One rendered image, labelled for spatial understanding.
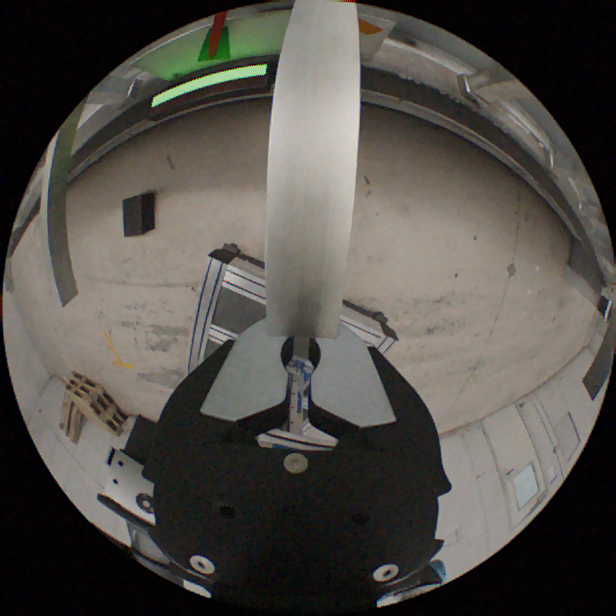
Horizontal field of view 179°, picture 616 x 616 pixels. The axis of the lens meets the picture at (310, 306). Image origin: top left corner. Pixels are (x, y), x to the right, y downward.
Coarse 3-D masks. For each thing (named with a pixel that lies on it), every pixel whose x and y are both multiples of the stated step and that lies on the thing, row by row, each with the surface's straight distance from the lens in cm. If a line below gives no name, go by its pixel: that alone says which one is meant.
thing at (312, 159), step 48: (336, 0) 15; (288, 48) 10; (336, 48) 10; (288, 96) 8; (336, 96) 8; (288, 144) 8; (336, 144) 8; (288, 192) 8; (336, 192) 8; (288, 240) 8; (336, 240) 8; (288, 288) 8; (336, 288) 8; (288, 336) 10; (336, 336) 10
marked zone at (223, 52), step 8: (208, 32) 27; (224, 32) 27; (208, 40) 28; (224, 40) 28; (208, 48) 30; (224, 48) 30; (200, 56) 31; (208, 56) 31; (216, 56) 31; (224, 56) 31
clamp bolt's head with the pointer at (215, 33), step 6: (222, 12) 24; (216, 18) 25; (222, 18) 25; (216, 24) 25; (222, 24) 25; (216, 30) 26; (210, 36) 27; (216, 36) 27; (210, 42) 28; (216, 42) 28; (210, 48) 29; (216, 48) 29; (210, 54) 30
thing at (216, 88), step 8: (232, 80) 30; (240, 80) 29; (248, 80) 29; (256, 80) 28; (200, 88) 31; (208, 88) 31; (216, 88) 30; (224, 88) 29; (232, 88) 29; (176, 96) 33; (184, 96) 32; (192, 96) 31; (200, 96) 30; (160, 104) 35; (168, 104) 33; (176, 104) 32; (152, 112) 35
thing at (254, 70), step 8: (224, 72) 31; (232, 72) 31; (240, 72) 30; (248, 72) 30; (256, 72) 29; (264, 72) 29; (200, 80) 32; (208, 80) 32; (216, 80) 31; (224, 80) 30; (176, 88) 34; (184, 88) 33; (192, 88) 32; (160, 96) 36; (168, 96) 34; (152, 104) 36
